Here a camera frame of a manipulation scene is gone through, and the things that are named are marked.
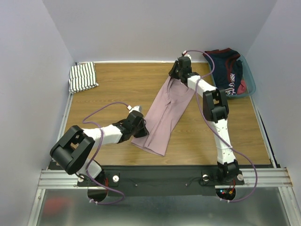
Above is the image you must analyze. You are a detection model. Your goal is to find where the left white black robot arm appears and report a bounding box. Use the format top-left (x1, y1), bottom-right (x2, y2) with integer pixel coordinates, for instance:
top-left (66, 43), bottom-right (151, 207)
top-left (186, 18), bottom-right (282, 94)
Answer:
top-left (50, 110), bottom-right (149, 186)

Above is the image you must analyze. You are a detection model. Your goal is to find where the aluminium frame rail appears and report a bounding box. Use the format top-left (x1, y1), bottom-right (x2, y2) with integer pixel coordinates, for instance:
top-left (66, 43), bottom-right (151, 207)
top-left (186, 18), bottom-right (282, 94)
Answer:
top-left (250, 96), bottom-right (301, 226)
top-left (27, 62), bottom-right (82, 226)
top-left (38, 168), bottom-right (293, 189)

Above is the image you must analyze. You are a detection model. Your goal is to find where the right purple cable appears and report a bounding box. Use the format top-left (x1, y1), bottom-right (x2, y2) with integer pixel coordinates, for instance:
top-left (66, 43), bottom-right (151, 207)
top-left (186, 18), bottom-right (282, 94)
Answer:
top-left (185, 49), bottom-right (257, 203)

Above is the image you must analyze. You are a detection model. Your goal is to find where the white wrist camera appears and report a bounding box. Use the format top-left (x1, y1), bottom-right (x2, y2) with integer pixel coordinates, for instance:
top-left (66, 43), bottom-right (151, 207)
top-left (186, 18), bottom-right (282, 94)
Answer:
top-left (182, 50), bottom-right (192, 61)
top-left (127, 105), bottom-right (142, 113)

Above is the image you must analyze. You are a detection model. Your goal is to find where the right aluminium frame rail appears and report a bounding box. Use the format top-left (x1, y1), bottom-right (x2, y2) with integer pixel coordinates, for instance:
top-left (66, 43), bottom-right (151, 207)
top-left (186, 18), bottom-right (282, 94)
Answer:
top-left (250, 96), bottom-right (301, 226)

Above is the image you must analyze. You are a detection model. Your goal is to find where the left aluminium frame rail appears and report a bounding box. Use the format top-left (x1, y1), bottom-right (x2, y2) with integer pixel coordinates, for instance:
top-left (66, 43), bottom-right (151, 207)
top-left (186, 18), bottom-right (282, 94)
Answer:
top-left (27, 62), bottom-right (82, 226)

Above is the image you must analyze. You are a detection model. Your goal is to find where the pink tank top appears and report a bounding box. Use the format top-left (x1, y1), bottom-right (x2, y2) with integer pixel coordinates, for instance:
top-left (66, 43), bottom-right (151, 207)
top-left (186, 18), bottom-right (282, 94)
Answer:
top-left (132, 77), bottom-right (195, 156)

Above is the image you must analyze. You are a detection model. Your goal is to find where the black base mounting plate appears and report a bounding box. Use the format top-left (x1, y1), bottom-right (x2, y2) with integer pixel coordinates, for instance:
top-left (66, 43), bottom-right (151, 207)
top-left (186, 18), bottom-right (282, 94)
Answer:
top-left (77, 164), bottom-right (245, 197)

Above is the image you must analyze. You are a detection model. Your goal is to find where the teal plastic basket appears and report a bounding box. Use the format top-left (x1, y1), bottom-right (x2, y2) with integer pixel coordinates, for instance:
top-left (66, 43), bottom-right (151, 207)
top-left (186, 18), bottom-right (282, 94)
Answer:
top-left (209, 55), bottom-right (256, 98)

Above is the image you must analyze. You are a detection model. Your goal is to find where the front aluminium frame rail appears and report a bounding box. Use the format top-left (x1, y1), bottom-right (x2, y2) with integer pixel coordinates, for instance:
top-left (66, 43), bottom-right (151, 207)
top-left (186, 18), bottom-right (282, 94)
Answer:
top-left (38, 168), bottom-right (293, 189)

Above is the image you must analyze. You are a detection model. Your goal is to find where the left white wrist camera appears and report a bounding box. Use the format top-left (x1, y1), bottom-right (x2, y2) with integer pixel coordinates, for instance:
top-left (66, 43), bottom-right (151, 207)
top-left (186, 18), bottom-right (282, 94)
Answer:
top-left (127, 105), bottom-right (142, 113)

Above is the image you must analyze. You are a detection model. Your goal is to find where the black white striped tank top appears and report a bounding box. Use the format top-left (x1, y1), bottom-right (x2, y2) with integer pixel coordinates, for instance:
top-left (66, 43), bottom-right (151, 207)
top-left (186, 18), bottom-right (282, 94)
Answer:
top-left (69, 62), bottom-right (99, 94)

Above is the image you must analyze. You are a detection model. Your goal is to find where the red garment in basket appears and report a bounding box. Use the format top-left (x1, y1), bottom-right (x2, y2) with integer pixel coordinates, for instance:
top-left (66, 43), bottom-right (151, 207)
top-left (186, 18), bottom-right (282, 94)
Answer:
top-left (237, 80), bottom-right (247, 95)

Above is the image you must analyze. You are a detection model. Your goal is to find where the dark navy maroon garment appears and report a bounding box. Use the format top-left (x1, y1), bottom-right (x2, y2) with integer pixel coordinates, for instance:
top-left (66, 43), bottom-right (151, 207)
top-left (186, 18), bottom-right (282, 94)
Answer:
top-left (203, 48), bottom-right (243, 95)

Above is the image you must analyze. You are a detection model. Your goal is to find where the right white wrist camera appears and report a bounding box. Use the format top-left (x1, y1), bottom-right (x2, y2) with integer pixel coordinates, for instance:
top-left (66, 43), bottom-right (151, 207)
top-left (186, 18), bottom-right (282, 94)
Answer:
top-left (182, 50), bottom-right (192, 61)

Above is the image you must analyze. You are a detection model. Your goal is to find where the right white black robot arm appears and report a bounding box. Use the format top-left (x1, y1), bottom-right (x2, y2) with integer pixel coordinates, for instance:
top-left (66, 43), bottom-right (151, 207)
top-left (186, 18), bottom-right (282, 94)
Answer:
top-left (169, 54), bottom-right (240, 184)

